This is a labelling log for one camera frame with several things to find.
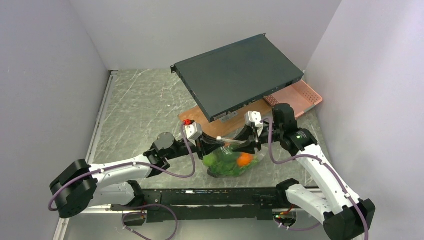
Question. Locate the green fake lettuce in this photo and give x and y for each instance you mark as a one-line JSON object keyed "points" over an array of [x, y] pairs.
{"points": [[223, 164]]}

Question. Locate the clear zip top bag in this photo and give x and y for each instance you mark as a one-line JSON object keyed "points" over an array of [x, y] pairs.
{"points": [[229, 144]]}

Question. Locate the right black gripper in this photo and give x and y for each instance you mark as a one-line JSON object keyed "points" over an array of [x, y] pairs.
{"points": [[248, 147]]}

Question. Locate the pink perforated plastic tray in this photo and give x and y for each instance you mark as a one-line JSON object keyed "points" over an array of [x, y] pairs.
{"points": [[300, 96]]}

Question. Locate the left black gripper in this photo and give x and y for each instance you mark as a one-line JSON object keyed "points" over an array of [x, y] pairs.
{"points": [[207, 145]]}

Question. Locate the brown wooden board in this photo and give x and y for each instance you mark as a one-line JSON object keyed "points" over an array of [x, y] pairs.
{"points": [[227, 124]]}

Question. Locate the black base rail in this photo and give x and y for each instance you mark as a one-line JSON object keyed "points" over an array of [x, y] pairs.
{"points": [[159, 205]]}

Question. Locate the dark rack server chassis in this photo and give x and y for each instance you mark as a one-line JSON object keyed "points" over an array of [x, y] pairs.
{"points": [[226, 79]]}

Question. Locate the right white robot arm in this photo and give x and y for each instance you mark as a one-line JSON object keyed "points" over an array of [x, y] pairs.
{"points": [[343, 214]]}

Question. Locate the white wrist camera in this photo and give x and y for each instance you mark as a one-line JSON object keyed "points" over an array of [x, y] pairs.
{"points": [[193, 129], [253, 118]]}

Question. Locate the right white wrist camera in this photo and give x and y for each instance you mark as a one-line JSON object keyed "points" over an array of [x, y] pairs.
{"points": [[253, 118]]}

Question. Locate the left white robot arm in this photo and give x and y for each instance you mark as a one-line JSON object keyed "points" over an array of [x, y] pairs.
{"points": [[82, 185]]}

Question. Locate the orange fake fruit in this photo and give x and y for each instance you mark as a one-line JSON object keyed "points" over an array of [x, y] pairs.
{"points": [[244, 159]]}

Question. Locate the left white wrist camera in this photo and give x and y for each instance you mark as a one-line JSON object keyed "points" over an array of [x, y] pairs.
{"points": [[193, 129]]}

